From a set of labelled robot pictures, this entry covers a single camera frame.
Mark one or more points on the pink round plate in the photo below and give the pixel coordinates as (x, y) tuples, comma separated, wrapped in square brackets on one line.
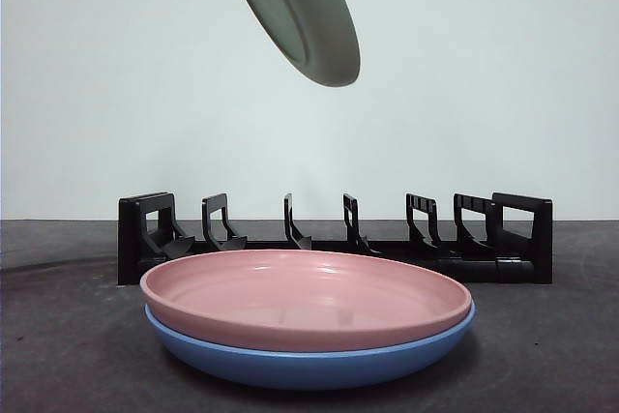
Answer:
[(290, 331)]

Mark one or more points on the pale green round plate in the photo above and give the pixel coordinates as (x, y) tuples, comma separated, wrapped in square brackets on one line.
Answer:
[(300, 11)]

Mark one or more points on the blue round plate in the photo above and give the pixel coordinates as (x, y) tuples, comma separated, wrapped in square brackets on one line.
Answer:
[(309, 369)]

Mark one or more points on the black plastic dish rack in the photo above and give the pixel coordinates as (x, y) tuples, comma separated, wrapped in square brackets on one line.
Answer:
[(522, 268)]

